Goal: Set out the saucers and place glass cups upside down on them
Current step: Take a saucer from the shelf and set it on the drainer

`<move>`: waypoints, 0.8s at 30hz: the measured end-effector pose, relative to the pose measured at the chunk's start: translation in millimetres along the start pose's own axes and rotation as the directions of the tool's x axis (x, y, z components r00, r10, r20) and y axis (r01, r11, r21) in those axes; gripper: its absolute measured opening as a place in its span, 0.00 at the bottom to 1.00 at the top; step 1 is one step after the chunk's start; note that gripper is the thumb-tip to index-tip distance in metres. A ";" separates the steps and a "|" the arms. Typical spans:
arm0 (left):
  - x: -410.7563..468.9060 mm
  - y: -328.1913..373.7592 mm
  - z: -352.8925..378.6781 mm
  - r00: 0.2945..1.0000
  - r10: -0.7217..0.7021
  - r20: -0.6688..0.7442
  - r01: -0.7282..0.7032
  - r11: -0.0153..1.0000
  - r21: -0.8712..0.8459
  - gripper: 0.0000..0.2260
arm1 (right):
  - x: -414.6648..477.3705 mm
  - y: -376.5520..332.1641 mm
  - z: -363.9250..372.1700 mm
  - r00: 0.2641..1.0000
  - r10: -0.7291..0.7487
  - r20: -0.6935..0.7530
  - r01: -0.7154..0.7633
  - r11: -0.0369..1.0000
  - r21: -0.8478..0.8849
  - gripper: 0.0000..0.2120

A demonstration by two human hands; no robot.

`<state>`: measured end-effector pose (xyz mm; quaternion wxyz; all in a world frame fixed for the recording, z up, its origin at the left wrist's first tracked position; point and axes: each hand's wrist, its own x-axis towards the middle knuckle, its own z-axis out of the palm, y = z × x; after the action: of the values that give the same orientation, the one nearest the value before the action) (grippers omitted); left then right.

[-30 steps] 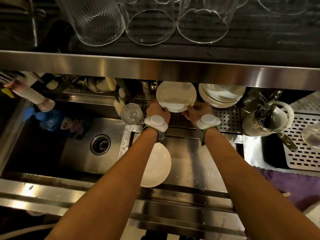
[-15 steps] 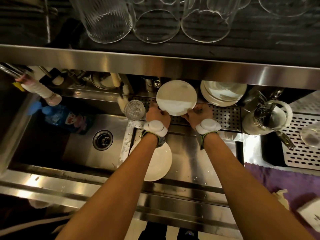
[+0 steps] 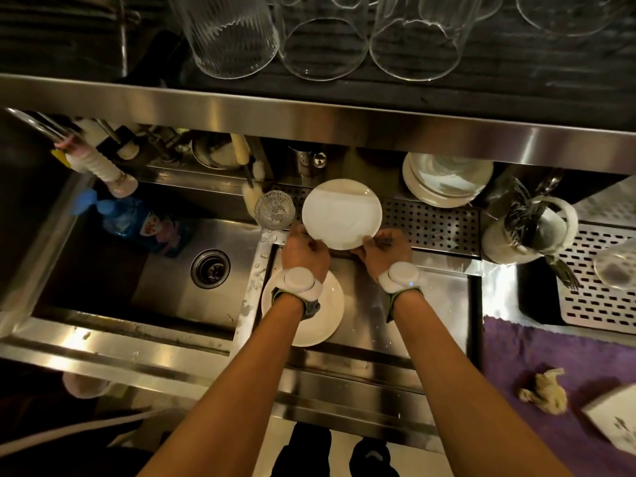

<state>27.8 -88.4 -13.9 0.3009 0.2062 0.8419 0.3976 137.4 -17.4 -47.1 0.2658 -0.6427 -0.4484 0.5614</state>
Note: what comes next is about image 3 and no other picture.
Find stainless steel sink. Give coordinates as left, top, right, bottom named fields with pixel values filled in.
left=29, top=178, right=279, bottom=339

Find white sponge bottle brush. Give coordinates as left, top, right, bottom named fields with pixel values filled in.
left=229, top=133, right=267, bottom=209

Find slotted steel drip tray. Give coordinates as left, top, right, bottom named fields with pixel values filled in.
left=556, top=222, right=636, bottom=336

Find white hose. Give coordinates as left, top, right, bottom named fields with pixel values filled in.
left=0, top=407, right=175, bottom=458

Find recessed steel drainboard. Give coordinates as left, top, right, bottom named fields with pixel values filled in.
left=248, top=242, right=486, bottom=373

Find white saucer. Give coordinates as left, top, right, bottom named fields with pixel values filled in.
left=301, top=178, right=384, bottom=252
left=260, top=268, right=345, bottom=348

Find blue dish soap bottle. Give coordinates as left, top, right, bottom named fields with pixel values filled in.
left=69, top=188, right=192, bottom=259

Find white left wrist tracker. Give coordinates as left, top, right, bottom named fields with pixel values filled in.
left=270, top=266, right=325, bottom=322

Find person's left leg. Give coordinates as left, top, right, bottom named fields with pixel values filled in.
left=270, top=421, right=333, bottom=477

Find white plastic bag bin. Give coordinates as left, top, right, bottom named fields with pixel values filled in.
left=62, top=371, right=113, bottom=401

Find chrome faucet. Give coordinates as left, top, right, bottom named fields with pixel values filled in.
left=5, top=107, right=70, bottom=144

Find person's right leg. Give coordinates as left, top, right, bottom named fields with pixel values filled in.
left=348, top=437, right=401, bottom=477

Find person's left hand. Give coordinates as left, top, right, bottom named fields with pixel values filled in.
left=280, top=222, right=333, bottom=284

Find round steel bowl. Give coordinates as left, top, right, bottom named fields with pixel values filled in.
left=191, top=131, right=247, bottom=170

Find person's left forearm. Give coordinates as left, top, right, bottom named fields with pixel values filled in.
left=138, top=292, right=309, bottom=477

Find group of tall clear glasses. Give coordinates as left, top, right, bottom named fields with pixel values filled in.
left=166, top=0, right=636, bottom=83

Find steel fork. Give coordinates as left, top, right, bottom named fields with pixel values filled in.
left=544, top=252, right=582, bottom=292

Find wire dish rack with tray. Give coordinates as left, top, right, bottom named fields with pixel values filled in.
left=0, top=0, right=172, bottom=85

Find perforated steel drip tray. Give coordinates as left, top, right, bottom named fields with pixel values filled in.
left=270, top=182, right=482, bottom=258

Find crumpled beige tissue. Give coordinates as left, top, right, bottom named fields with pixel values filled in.
left=518, top=367, right=569, bottom=417

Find bunch of steel cutlery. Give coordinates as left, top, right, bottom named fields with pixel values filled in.
left=496, top=173, right=565, bottom=254

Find purple cloth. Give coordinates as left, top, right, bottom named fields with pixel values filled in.
left=482, top=315, right=636, bottom=477

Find round sink drain strainer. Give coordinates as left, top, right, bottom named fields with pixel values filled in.
left=190, top=248, right=232, bottom=290

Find stack of white plates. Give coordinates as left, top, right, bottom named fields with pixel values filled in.
left=401, top=151, right=496, bottom=209

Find person's right hand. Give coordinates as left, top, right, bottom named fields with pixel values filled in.
left=350, top=228, right=413, bottom=284

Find clear measuring cup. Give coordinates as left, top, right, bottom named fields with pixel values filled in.
left=594, top=238, right=636, bottom=292

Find person's right forearm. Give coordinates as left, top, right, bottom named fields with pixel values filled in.
left=392, top=291, right=575, bottom=477

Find person's leg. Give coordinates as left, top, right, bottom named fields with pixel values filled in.
left=348, top=437, right=401, bottom=477
left=270, top=421, right=333, bottom=477

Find white ceramic cutlery jug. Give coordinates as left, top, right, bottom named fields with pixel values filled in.
left=480, top=178, right=580, bottom=266

